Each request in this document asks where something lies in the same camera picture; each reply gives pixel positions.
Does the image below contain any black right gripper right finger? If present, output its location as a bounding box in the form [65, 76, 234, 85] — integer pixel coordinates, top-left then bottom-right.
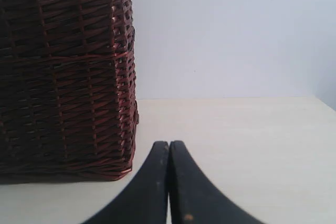
[169, 141, 261, 224]

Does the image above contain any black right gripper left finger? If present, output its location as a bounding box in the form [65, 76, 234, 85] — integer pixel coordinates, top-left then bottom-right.
[85, 141, 169, 224]

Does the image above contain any brown wicker basket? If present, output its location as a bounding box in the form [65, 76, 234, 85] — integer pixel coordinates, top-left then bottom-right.
[1, 0, 138, 183]

